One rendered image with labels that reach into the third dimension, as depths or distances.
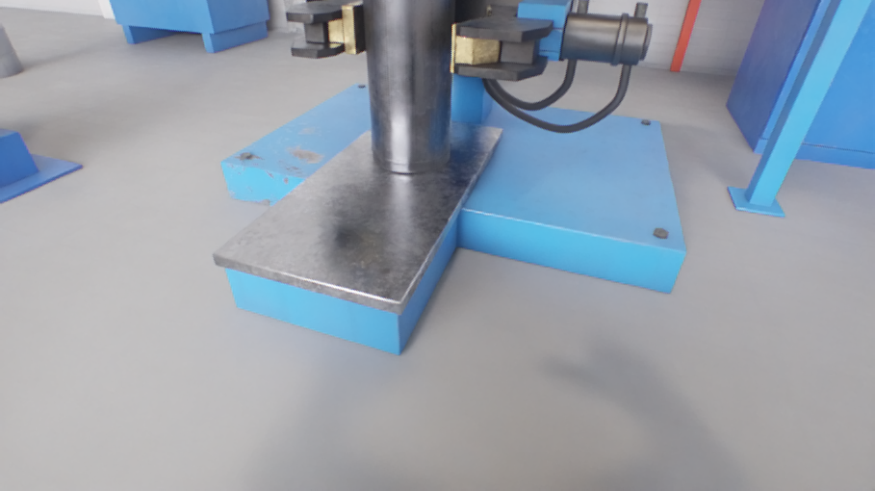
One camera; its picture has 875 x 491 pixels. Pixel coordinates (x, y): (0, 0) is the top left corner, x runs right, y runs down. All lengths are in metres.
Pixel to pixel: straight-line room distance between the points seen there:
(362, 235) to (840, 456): 0.90
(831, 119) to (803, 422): 1.29
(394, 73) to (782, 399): 1.00
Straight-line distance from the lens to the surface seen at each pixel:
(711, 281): 1.25
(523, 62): 1.01
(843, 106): 2.09
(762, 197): 1.65
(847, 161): 2.18
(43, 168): 1.94
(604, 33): 1.13
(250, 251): 0.95
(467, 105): 1.58
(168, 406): 0.94
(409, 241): 0.92
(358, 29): 1.16
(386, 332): 0.87
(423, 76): 1.09
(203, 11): 3.27
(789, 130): 1.57
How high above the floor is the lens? 0.69
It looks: 33 degrees down
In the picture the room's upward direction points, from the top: 1 degrees clockwise
